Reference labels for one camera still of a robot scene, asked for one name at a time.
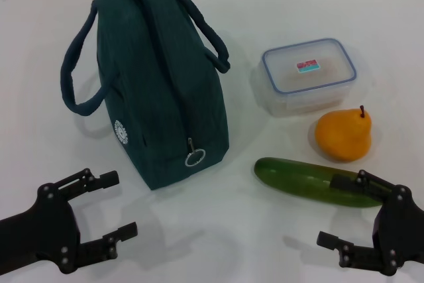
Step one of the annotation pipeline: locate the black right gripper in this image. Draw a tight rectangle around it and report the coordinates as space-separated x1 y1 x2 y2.
316 169 424 277

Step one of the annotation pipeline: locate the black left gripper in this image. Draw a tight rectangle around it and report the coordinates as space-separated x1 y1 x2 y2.
0 168 138 274

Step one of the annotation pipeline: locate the green cucumber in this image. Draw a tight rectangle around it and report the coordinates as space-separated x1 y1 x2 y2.
254 157 385 209

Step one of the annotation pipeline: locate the orange pear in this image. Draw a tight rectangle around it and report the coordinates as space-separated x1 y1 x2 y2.
313 105 373 164

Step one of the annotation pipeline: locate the white ring zipper pull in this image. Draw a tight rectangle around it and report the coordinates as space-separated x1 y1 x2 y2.
184 137 207 168

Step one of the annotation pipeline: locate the dark teal insulated lunch bag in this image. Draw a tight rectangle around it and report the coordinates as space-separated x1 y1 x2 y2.
60 0 232 191

